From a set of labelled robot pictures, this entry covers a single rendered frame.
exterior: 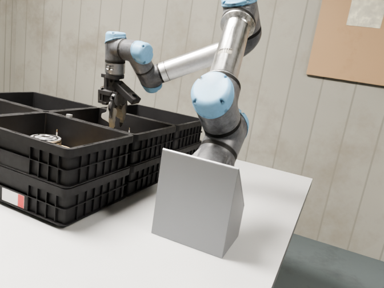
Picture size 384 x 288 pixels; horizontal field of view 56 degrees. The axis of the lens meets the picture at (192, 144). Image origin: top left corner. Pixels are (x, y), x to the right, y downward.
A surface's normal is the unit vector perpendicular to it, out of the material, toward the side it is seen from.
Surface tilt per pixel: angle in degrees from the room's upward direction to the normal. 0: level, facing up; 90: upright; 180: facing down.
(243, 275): 0
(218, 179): 90
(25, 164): 90
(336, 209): 90
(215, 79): 53
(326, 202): 90
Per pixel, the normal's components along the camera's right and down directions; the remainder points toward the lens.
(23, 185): -0.43, 0.15
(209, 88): -0.31, -0.48
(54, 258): 0.15, -0.96
